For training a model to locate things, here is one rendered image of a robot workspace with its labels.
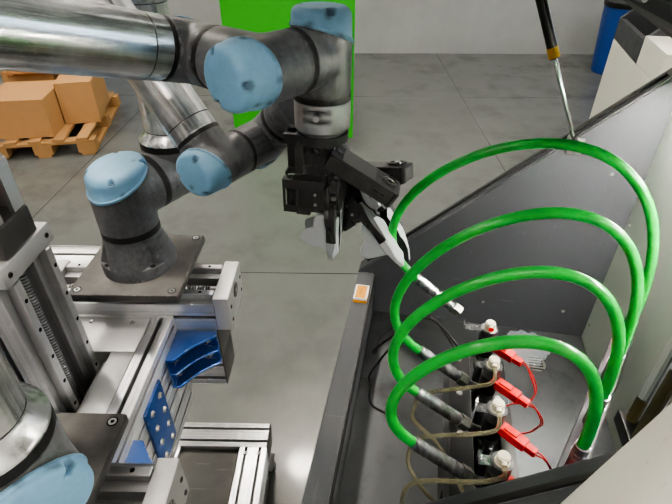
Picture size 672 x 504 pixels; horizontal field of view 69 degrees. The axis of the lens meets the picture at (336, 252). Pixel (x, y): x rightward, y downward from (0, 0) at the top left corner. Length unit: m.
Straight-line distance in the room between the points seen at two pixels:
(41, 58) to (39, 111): 4.01
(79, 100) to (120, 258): 3.75
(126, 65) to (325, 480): 0.63
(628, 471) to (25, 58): 0.62
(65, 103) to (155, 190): 3.78
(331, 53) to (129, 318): 0.75
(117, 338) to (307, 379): 1.22
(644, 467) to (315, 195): 0.48
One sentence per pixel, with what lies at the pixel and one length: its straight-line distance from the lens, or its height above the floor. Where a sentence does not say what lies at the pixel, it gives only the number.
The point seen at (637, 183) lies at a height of 1.38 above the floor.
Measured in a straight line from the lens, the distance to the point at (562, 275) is 0.58.
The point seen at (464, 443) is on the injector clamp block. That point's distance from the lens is 0.85.
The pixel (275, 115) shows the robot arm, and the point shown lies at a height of 1.39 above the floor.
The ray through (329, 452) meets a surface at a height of 0.95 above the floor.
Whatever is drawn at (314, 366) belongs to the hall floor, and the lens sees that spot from 2.24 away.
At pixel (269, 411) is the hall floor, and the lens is 2.10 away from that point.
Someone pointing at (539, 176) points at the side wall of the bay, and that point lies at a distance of 1.06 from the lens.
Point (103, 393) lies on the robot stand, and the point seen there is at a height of 0.95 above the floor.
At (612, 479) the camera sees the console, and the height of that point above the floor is 1.30.
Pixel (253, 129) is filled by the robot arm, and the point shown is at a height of 1.37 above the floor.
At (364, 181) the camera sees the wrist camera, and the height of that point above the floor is 1.36.
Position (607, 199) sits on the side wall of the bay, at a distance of 1.11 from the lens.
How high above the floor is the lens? 1.67
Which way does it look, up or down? 35 degrees down
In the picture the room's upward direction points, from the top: straight up
